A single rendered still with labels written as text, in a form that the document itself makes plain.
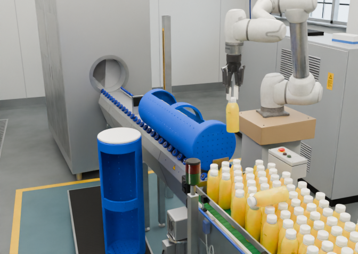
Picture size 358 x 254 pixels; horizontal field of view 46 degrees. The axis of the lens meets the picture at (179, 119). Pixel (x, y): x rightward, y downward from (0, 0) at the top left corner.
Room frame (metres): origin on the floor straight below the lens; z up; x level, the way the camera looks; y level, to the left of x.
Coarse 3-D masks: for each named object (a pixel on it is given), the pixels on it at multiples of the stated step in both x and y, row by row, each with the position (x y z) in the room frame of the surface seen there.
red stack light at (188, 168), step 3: (186, 165) 1.60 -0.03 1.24; (189, 165) 1.59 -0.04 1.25; (195, 165) 1.59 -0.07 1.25; (198, 165) 1.59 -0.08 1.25; (186, 168) 1.60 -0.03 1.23; (189, 168) 1.59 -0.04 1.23; (192, 168) 1.58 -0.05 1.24; (195, 168) 1.59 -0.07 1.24; (198, 168) 1.59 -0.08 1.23; (186, 171) 1.60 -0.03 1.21; (189, 171) 1.59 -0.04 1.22; (192, 171) 1.59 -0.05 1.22; (195, 171) 1.59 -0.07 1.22; (198, 171) 1.59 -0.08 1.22
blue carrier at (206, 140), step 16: (144, 96) 2.89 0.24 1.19; (160, 96) 2.97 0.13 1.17; (144, 112) 2.78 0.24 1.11; (160, 112) 2.58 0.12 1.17; (176, 112) 2.45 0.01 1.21; (160, 128) 2.52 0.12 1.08; (176, 128) 2.32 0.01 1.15; (192, 128) 2.20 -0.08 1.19; (208, 128) 2.15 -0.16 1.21; (224, 128) 2.19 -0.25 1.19; (176, 144) 2.30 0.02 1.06; (192, 144) 2.12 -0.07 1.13; (208, 144) 2.15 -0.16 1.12; (224, 144) 2.20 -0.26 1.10; (208, 160) 2.15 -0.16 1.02
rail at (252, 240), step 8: (200, 192) 1.88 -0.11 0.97; (208, 200) 1.80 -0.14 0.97; (216, 208) 1.73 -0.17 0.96; (224, 216) 1.66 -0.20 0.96; (232, 224) 1.60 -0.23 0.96; (240, 232) 1.54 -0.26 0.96; (248, 240) 1.49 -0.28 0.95; (256, 240) 1.45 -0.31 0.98; (256, 248) 1.44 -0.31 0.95; (264, 248) 1.40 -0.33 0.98
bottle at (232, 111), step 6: (234, 102) 2.05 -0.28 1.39; (228, 108) 2.04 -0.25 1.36; (234, 108) 2.04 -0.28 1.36; (228, 114) 2.04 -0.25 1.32; (234, 114) 2.03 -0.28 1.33; (228, 120) 2.04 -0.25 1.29; (234, 120) 2.03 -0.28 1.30; (228, 126) 2.04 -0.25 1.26; (234, 126) 2.03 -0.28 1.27; (234, 132) 2.02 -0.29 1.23
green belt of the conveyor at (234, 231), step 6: (210, 210) 1.82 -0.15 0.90; (228, 210) 1.82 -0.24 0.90; (216, 216) 1.77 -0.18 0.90; (222, 222) 1.71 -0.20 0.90; (228, 222) 1.71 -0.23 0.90; (228, 228) 1.66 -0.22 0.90; (234, 228) 1.66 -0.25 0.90; (234, 234) 1.61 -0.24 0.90; (240, 234) 1.61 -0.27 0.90; (240, 240) 1.57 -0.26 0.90; (246, 240) 1.57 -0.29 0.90; (246, 246) 1.53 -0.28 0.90; (252, 246) 1.53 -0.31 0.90; (252, 252) 1.48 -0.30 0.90; (258, 252) 1.48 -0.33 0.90
